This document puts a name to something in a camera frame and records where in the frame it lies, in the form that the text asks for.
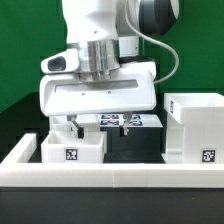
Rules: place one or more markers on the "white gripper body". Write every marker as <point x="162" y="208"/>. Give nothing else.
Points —
<point x="88" y="79"/>

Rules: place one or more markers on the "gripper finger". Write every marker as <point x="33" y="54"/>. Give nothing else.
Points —
<point x="127" y="119"/>
<point x="74" y="124"/>

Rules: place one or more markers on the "white drawer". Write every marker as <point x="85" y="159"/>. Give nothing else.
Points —
<point x="66" y="147"/>
<point x="90" y="122"/>

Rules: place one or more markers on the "white front drawer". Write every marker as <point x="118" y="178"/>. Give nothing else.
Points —
<point x="66" y="147"/>

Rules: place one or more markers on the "white drawer cabinet box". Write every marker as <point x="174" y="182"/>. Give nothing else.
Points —
<point x="194" y="129"/>

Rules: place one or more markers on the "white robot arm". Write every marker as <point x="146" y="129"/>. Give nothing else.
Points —
<point x="122" y="20"/>

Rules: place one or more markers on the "marker tag sheet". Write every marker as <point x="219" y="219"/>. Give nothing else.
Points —
<point x="137" y="120"/>

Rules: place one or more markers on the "white fence wall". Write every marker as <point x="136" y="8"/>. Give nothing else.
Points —
<point x="17" y="171"/>

